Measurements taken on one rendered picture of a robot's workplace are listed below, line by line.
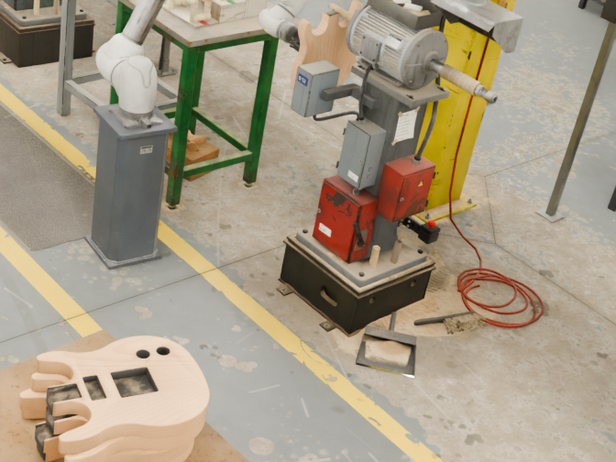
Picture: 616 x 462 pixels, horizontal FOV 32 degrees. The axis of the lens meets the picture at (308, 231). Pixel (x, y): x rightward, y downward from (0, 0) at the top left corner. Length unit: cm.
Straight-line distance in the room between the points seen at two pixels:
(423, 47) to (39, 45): 305
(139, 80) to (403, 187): 120
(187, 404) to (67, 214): 276
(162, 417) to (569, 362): 278
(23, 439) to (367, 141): 218
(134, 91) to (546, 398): 222
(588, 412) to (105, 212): 230
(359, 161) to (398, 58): 47
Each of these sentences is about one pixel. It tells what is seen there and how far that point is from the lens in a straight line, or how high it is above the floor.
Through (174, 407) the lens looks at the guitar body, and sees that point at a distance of 278.
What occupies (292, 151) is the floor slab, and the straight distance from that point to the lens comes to 626.
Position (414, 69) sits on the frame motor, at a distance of 445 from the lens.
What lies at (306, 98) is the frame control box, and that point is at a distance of 454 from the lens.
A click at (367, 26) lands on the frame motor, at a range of 457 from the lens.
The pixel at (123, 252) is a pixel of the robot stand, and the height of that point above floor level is 7.
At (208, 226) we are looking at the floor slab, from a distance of 545.
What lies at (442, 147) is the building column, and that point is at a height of 41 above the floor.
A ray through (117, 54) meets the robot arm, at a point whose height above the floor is 94.
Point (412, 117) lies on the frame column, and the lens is 463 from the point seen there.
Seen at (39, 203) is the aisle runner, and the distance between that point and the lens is 551.
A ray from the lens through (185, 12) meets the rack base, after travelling 538.
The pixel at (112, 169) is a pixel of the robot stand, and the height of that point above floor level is 49.
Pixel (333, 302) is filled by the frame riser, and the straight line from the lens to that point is 493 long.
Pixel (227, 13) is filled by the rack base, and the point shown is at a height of 98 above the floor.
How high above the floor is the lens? 294
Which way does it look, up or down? 32 degrees down
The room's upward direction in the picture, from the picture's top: 11 degrees clockwise
